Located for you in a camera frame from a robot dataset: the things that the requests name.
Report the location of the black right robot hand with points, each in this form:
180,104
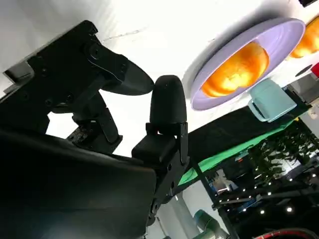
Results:
62,179

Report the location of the orange and white bread roll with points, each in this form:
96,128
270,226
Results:
236,69
309,39

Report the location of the black cloth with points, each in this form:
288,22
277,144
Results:
219,134

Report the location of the green cloth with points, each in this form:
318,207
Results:
224,156

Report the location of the green leafy plant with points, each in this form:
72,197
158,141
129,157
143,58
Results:
281,149

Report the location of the pale green mug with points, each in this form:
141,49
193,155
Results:
271,102

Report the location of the lilac plate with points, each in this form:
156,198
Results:
281,42

